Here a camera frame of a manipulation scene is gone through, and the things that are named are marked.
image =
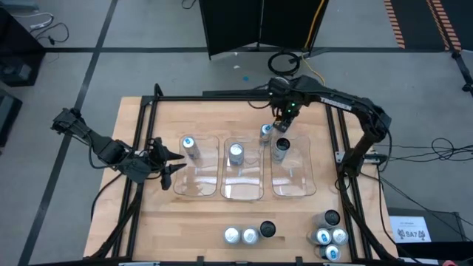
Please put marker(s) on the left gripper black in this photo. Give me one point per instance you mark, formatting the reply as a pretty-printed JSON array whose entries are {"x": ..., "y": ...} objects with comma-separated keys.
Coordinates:
[{"x": 142, "y": 168}]

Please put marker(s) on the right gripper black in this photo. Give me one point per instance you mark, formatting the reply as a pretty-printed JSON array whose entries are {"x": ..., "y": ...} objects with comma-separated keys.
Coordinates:
[{"x": 286, "y": 96}]

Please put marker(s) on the slim blue Red Bull can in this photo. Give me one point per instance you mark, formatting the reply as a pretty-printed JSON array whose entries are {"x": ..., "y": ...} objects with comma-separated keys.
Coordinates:
[
  {"x": 339, "y": 235},
  {"x": 188, "y": 142},
  {"x": 323, "y": 236},
  {"x": 332, "y": 252},
  {"x": 266, "y": 129}
]

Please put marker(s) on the tall white black-lidded can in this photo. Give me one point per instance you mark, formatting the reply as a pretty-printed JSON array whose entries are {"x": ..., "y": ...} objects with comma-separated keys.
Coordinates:
[
  {"x": 267, "y": 229},
  {"x": 331, "y": 218},
  {"x": 282, "y": 144}
]

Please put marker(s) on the clear plastic bin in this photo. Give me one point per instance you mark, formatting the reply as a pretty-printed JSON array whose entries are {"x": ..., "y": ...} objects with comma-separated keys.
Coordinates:
[
  {"x": 293, "y": 181},
  {"x": 196, "y": 181},
  {"x": 242, "y": 184}
]

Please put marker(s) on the blue white Spindrift can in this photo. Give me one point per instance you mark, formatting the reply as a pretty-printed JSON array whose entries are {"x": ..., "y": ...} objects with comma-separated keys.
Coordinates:
[
  {"x": 250, "y": 235},
  {"x": 232, "y": 235},
  {"x": 236, "y": 149}
]

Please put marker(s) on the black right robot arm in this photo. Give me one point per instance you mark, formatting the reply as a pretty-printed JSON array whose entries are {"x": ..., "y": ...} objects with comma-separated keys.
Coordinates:
[{"x": 343, "y": 103}]

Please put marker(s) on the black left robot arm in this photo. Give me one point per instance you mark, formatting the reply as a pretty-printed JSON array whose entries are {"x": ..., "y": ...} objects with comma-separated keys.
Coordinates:
[{"x": 107, "y": 149}]

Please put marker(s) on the black flat bar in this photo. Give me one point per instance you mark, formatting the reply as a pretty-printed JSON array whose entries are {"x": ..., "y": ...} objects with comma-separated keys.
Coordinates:
[{"x": 236, "y": 92}]

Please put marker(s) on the silver aluminium extrusion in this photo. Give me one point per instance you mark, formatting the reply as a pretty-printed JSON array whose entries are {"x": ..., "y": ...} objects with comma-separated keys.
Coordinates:
[
  {"x": 343, "y": 264},
  {"x": 138, "y": 264}
]

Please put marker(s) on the black folding divider panel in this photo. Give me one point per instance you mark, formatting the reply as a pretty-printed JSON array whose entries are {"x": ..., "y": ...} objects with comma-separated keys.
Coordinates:
[{"x": 233, "y": 22}]

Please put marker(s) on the black case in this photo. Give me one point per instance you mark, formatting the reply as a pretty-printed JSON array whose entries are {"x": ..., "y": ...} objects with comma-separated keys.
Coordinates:
[{"x": 7, "y": 114}]

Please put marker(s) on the black mat orange stripes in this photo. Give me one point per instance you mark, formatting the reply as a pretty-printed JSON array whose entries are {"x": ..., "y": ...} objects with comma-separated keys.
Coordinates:
[{"x": 414, "y": 22}]

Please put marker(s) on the white SA7 label sheet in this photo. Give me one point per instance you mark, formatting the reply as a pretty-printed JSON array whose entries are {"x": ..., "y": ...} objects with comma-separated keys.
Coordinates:
[{"x": 410, "y": 229}]

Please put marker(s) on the black stand leg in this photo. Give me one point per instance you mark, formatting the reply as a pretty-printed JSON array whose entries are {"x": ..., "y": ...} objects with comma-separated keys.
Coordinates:
[{"x": 467, "y": 87}]

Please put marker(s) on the black cabinet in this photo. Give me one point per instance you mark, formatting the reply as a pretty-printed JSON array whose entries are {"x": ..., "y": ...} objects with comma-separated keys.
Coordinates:
[{"x": 15, "y": 44}]

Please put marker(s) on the black box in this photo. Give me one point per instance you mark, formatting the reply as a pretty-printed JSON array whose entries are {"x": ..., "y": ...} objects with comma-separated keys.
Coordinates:
[{"x": 447, "y": 236}]

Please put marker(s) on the blue flat object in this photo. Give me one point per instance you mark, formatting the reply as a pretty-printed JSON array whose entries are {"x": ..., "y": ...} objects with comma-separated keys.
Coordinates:
[{"x": 18, "y": 5}]

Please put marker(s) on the red object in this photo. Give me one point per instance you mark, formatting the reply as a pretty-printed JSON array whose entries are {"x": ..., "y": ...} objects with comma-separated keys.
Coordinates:
[{"x": 449, "y": 263}]

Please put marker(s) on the black metal table frame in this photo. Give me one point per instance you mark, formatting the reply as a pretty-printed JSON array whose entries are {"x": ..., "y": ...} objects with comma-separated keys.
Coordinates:
[{"x": 184, "y": 99}]

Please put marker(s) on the black frame clip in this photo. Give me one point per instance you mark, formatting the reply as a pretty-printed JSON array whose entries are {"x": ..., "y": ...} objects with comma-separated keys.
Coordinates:
[
  {"x": 299, "y": 260},
  {"x": 200, "y": 260}
]

